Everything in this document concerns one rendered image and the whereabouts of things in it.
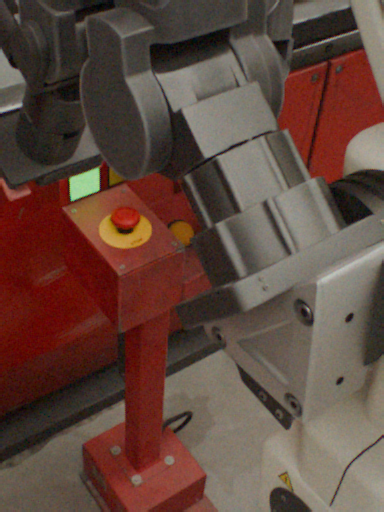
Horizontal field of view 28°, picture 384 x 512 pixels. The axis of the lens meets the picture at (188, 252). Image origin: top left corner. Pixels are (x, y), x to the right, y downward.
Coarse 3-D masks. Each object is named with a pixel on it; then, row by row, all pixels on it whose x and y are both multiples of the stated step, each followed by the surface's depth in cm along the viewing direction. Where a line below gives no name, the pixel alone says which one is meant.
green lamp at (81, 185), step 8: (80, 176) 105; (88, 176) 106; (96, 176) 107; (72, 184) 105; (80, 184) 106; (88, 184) 107; (96, 184) 108; (72, 192) 106; (80, 192) 107; (88, 192) 108; (72, 200) 107
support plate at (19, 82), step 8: (0, 48) 94; (0, 56) 93; (0, 64) 92; (8, 64) 92; (0, 72) 90; (8, 72) 90; (16, 72) 91; (0, 80) 89; (8, 80) 89; (16, 80) 89; (24, 80) 89; (0, 88) 88; (8, 88) 89; (16, 88) 89; (24, 88) 90
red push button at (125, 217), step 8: (120, 208) 103; (128, 208) 103; (112, 216) 102; (120, 216) 102; (128, 216) 102; (136, 216) 102; (120, 224) 101; (128, 224) 101; (136, 224) 102; (120, 232) 104; (128, 232) 103
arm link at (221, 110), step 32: (160, 64) 43; (192, 64) 43; (224, 64) 44; (192, 96) 43; (224, 96) 43; (256, 96) 44; (192, 128) 41; (224, 128) 42; (256, 128) 43; (192, 160) 43
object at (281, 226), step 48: (288, 144) 44; (192, 192) 43; (240, 192) 42; (288, 192) 41; (192, 240) 44; (240, 240) 41; (288, 240) 41; (336, 240) 42; (240, 288) 39; (288, 288) 40
